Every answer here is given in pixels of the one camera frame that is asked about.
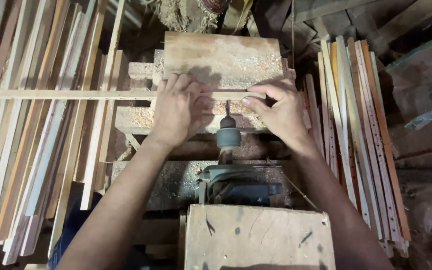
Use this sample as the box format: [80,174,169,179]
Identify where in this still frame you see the person's left hand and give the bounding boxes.
[150,73,215,149]

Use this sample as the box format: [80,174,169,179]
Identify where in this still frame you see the person's right hand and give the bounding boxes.
[241,78,315,153]

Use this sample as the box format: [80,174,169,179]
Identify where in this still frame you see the long thin wooden strip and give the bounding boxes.
[0,89,267,101]

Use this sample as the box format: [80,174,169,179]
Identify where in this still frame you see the sawdust-covered wooden work stand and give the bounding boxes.
[110,49,313,211]

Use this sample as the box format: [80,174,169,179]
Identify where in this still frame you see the sawdust-covered wooden backing board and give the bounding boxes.
[163,31,285,91]

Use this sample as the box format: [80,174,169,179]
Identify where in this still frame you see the stack of drilled wooden strips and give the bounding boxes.
[301,35,412,259]

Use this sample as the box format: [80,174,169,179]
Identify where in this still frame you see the grey horizontal drill machine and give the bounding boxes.
[196,100,284,208]

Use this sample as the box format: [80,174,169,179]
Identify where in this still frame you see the heap of sawdust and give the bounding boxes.
[155,0,221,34]

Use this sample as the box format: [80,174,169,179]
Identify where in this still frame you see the heap of dark wooden planks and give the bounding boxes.
[253,0,432,58]

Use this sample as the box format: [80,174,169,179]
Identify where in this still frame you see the worn wooden box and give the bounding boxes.
[183,204,337,270]

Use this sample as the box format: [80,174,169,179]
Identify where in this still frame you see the woven plastic sack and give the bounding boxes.
[384,31,432,130]

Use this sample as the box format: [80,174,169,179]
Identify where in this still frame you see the pile of plain wooden strips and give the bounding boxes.
[0,0,127,266]

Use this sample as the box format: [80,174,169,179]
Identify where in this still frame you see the person's blue trouser leg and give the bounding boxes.
[47,190,104,270]

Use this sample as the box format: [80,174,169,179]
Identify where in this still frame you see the thin string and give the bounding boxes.
[265,157,321,211]

